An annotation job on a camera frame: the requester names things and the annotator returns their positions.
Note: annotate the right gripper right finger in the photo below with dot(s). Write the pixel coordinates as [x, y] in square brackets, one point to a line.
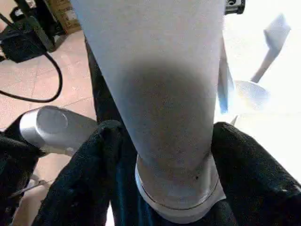
[258, 183]

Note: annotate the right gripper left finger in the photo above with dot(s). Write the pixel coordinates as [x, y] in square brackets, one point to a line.
[77, 183]

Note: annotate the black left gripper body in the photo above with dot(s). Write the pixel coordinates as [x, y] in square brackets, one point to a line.
[235, 9]

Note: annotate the white plastic table top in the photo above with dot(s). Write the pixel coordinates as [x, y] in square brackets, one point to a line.
[270, 117]

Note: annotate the white plastic table leg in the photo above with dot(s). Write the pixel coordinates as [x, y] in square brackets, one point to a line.
[152, 70]

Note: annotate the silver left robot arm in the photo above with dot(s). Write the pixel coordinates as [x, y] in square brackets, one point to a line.
[54, 122]

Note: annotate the black table mat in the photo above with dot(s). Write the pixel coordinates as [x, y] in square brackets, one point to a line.
[101, 94]

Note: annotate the black floor device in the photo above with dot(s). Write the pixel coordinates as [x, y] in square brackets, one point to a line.
[21, 42]

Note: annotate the brown cardboard box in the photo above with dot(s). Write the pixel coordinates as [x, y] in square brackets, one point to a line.
[68, 21]

